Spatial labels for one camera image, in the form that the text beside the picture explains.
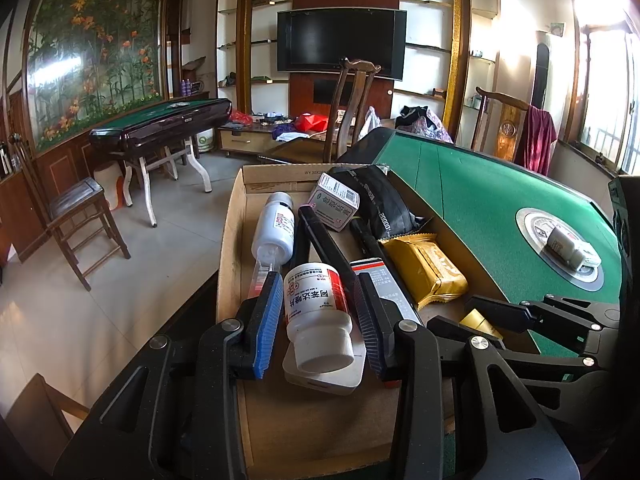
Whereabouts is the grey white box red end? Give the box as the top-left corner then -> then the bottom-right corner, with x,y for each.
350,257 -> 423,326

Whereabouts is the black packet gold pattern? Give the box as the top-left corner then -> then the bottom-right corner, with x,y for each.
327,164 -> 426,241

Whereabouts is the low wooden cabinet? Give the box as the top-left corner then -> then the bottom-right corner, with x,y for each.
217,120 -> 361,158

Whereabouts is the small white medicine box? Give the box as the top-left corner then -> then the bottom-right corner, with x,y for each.
306,172 -> 361,233

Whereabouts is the white plastic bag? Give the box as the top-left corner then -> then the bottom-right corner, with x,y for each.
359,106 -> 382,142

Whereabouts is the black television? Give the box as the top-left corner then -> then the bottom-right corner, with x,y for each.
276,8 -> 408,82

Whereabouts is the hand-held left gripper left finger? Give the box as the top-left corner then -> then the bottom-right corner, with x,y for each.
52,270 -> 286,480

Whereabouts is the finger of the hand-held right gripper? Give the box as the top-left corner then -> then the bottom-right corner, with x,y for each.
427,315 -> 608,376
464,294 -> 623,341

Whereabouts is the dark mahjong table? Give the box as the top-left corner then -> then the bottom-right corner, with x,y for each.
89,99 -> 235,228

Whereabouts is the dark wooden chair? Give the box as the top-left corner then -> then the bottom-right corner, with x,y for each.
10,132 -> 132,292

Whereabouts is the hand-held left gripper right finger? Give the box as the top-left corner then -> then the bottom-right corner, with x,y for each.
352,272 -> 581,480

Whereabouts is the tall white bottle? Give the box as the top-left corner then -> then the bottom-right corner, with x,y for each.
250,192 -> 297,267

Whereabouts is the wooden chair gold emblem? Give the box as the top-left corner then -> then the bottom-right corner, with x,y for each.
470,86 -> 533,166

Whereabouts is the maroon cloth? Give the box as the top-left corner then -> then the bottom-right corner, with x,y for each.
515,106 -> 558,177

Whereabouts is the white pill bottle red label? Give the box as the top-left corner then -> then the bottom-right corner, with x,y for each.
282,262 -> 357,373

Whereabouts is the small white bottle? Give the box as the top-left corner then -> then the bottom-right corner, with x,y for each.
545,225 -> 588,268

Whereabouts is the window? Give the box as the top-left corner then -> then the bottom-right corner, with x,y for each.
565,10 -> 640,171

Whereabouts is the thick black marker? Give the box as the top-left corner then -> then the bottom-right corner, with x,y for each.
297,204 -> 373,306

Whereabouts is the round table control panel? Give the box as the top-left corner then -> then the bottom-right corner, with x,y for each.
515,206 -> 606,292

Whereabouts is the pile of clothes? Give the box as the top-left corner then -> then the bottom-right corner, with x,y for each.
395,105 -> 453,143

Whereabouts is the cardboard box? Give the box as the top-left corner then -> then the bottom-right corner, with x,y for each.
215,162 -> 543,480

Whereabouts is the flower wall painting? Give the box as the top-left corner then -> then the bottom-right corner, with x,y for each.
25,0 -> 168,148

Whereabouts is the large red bag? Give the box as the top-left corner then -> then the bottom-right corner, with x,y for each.
292,112 -> 331,133

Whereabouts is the white orange plastic container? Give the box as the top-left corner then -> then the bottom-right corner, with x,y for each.
92,161 -> 133,211

